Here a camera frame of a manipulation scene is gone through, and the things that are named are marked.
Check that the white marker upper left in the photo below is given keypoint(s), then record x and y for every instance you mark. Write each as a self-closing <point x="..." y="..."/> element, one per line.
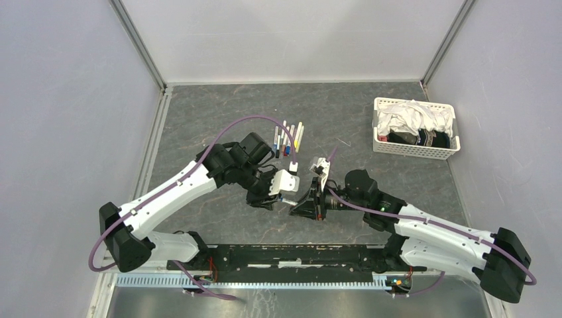
<point x="283" y="132"/>

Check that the white marker pale yellow cap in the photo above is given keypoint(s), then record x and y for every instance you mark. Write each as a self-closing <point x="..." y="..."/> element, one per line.
<point x="299" y="140"/>

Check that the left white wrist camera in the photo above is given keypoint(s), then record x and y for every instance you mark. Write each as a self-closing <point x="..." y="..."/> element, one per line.
<point x="285" y="181"/>

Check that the dark cloth in basket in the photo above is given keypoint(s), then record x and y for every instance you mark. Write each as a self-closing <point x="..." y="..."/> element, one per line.
<point x="424" y="137"/>

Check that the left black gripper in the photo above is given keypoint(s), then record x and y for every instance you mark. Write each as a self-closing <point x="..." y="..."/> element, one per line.
<point x="263" y="199"/>

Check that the white cable comb strip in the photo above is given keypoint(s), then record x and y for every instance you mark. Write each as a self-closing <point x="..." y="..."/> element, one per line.
<point x="180" y="280"/>

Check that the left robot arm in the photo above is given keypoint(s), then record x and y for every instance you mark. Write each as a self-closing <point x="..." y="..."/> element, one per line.
<point x="128" y="230"/>

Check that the white marker blue cap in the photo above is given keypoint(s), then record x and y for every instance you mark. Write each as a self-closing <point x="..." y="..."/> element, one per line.
<point x="292" y="135"/>

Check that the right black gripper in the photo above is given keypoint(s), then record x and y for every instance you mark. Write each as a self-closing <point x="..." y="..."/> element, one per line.
<point x="312" y="208"/>

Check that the white pen blue cap barcode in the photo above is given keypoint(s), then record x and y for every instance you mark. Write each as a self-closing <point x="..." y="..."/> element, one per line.
<point x="289" y="202"/>

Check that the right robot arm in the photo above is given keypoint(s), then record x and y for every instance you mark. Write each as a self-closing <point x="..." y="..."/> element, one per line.
<point x="497" y="261"/>

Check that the white cloth in basket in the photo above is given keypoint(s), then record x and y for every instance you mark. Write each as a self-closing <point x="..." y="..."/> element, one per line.
<point x="411" y="116"/>

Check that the white plastic basket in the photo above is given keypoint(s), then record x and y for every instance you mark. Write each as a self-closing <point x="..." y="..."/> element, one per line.
<point x="381" y="145"/>

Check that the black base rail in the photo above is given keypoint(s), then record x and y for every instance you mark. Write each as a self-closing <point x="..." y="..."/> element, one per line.
<point x="293" y="263"/>

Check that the white marker brown cap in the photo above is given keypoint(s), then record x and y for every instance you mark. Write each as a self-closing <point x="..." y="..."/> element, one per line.
<point x="286" y="150"/>

